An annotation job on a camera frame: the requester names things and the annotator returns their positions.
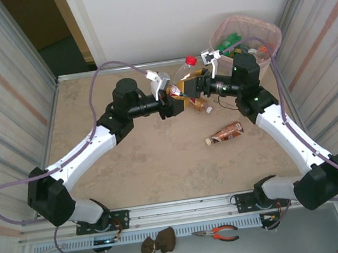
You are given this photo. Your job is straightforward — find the small brown cloth pouch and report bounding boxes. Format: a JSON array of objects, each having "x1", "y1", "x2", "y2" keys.
[{"x1": 138, "y1": 238, "x2": 158, "y2": 253}]

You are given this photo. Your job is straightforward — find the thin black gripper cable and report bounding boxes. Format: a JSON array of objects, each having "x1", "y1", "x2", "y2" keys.
[{"x1": 216, "y1": 93, "x2": 239, "y2": 112}]

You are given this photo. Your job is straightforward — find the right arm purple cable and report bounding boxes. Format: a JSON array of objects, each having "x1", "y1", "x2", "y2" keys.
[{"x1": 219, "y1": 26, "x2": 338, "y2": 235}]

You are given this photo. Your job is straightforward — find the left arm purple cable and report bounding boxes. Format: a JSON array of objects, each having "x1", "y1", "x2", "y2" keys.
[{"x1": 0, "y1": 57, "x2": 171, "y2": 253}]

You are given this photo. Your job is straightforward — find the amber juice bottle red label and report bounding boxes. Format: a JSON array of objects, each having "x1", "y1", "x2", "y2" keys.
[{"x1": 187, "y1": 95, "x2": 214, "y2": 116}]

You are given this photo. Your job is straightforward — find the blue label bottle white cap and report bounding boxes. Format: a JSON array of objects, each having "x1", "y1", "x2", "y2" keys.
[{"x1": 245, "y1": 46, "x2": 261, "y2": 62}]

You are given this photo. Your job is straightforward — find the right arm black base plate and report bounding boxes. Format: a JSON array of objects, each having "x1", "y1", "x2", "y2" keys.
[{"x1": 233, "y1": 186, "x2": 292, "y2": 215}]

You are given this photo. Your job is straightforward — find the white slotted cable duct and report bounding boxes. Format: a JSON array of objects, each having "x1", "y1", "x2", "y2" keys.
[{"x1": 29, "y1": 215, "x2": 264, "y2": 253}]

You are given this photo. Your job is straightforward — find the beige door jamb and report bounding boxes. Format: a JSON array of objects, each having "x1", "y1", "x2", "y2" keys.
[{"x1": 51, "y1": 0, "x2": 97, "y2": 66}]

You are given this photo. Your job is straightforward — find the white door frame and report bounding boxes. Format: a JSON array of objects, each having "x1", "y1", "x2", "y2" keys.
[{"x1": 62, "y1": 0, "x2": 110, "y2": 74}]

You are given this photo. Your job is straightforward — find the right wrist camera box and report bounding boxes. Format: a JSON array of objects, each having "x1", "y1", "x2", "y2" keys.
[{"x1": 199, "y1": 47, "x2": 225, "y2": 79}]

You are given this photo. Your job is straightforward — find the copper brown drink bottle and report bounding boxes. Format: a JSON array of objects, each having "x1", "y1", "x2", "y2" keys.
[{"x1": 202, "y1": 119, "x2": 247, "y2": 147}]

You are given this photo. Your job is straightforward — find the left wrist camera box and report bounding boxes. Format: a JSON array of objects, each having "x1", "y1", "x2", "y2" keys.
[{"x1": 144, "y1": 66, "x2": 175, "y2": 102}]

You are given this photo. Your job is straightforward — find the grey metal lower shelf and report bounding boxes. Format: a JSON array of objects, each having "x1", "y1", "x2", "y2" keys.
[{"x1": 17, "y1": 204, "x2": 338, "y2": 253}]

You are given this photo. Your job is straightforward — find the small controller board with wires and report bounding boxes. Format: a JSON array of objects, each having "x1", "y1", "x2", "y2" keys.
[
  {"x1": 89, "y1": 220, "x2": 126, "y2": 253},
  {"x1": 258, "y1": 202, "x2": 285, "y2": 232}
]

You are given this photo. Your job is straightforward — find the orange label bottle orange cap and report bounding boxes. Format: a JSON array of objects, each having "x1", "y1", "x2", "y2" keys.
[{"x1": 256, "y1": 45, "x2": 272, "y2": 62}]

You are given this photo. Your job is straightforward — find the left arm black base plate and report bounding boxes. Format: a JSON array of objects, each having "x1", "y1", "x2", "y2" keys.
[{"x1": 74, "y1": 209, "x2": 132, "y2": 236}]

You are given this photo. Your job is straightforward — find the wide aluminium mounting rail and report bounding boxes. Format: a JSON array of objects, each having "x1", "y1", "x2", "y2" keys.
[{"x1": 15, "y1": 177, "x2": 338, "y2": 246}]

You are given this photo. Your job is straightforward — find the large brown cloth pouch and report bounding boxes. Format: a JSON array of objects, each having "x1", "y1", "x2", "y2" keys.
[{"x1": 154, "y1": 226, "x2": 179, "y2": 253}]

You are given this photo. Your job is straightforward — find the orange handled pliers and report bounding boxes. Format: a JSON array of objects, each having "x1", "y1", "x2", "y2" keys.
[{"x1": 190, "y1": 223, "x2": 240, "y2": 246}]

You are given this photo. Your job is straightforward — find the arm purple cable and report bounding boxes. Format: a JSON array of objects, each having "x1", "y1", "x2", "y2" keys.
[
  {"x1": 0, "y1": 57, "x2": 171, "y2": 253},
  {"x1": 219, "y1": 26, "x2": 338, "y2": 235}
]

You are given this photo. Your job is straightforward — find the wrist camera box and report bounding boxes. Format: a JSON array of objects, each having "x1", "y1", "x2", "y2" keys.
[
  {"x1": 199, "y1": 47, "x2": 225, "y2": 79},
  {"x1": 144, "y1": 66, "x2": 175, "y2": 102}
]

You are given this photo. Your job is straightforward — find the pink translucent bin liner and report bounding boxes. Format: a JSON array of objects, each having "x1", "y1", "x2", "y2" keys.
[{"x1": 206, "y1": 10, "x2": 287, "y2": 77}]

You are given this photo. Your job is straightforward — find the pink waste basket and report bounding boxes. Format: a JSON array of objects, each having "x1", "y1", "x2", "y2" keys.
[{"x1": 206, "y1": 10, "x2": 287, "y2": 86}]

